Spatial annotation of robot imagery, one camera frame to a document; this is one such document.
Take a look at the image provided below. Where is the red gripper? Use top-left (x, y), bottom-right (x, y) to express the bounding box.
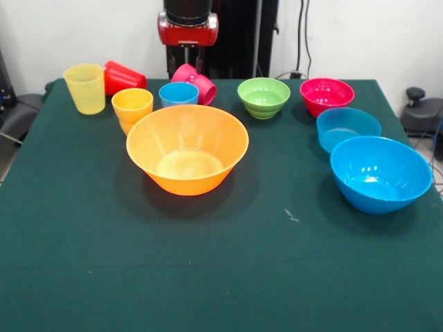
top-left (157, 13), bottom-right (220, 79)

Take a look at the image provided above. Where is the pink cup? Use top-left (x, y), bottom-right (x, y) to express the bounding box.
top-left (170, 63), bottom-right (218, 107)

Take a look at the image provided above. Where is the blue cup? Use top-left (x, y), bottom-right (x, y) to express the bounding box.
top-left (159, 82), bottom-right (200, 109)

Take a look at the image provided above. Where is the red cup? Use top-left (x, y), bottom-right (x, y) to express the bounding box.
top-left (102, 60), bottom-right (148, 97)

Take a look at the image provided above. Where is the large orange bowl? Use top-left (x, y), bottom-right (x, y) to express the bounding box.
top-left (125, 104), bottom-right (250, 197)

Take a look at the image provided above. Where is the small yellow orange cup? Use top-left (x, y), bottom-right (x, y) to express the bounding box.
top-left (111, 88), bottom-right (154, 136)

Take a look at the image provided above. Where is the green bowl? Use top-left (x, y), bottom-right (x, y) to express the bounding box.
top-left (237, 77), bottom-right (291, 120)

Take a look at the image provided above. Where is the pale yellow cup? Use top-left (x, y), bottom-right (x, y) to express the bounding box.
top-left (63, 63), bottom-right (106, 116)

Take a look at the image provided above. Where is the pink bowl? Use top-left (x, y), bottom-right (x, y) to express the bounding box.
top-left (299, 77), bottom-right (356, 119)

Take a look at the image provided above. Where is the light blue shallow bowl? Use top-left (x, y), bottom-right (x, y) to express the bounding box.
top-left (316, 107), bottom-right (383, 154)

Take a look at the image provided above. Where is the black equipment box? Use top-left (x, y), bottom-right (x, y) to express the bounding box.
top-left (0, 48), bottom-right (18, 108)

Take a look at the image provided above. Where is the dark green table cloth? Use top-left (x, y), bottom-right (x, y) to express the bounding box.
top-left (0, 77), bottom-right (443, 332)

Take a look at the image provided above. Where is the large blue bowl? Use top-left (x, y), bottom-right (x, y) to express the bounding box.
top-left (329, 136), bottom-right (433, 215)

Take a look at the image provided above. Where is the black wall cable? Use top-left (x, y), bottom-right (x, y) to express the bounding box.
top-left (296, 0), bottom-right (314, 75)

